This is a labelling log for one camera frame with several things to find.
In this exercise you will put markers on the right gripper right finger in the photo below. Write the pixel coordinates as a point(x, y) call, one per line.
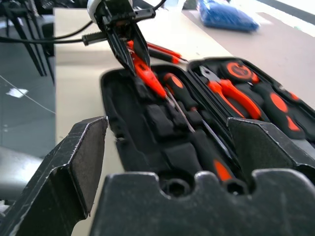
point(265, 145)

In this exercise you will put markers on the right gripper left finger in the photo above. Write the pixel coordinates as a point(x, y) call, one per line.
point(59, 177)

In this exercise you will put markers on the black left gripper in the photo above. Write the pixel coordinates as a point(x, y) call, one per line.
point(115, 12)

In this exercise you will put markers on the black tool case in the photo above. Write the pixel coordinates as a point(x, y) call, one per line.
point(128, 118)

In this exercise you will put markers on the slim red black screwdriver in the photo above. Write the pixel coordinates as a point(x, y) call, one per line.
point(162, 49)
point(167, 57)

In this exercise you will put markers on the black orange screwdriver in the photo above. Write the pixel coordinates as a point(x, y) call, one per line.
point(211, 152)
point(180, 89)

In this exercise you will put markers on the black orange tape measure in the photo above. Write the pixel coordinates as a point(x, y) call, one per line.
point(237, 70)

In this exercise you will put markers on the white paper scrap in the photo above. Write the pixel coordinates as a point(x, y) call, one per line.
point(16, 92)

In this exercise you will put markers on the black chair legs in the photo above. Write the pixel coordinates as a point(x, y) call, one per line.
point(29, 44)

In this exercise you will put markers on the blue plastic bag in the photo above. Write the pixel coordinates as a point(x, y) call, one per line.
point(226, 14)

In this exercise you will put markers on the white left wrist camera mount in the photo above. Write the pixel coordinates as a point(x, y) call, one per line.
point(92, 8)

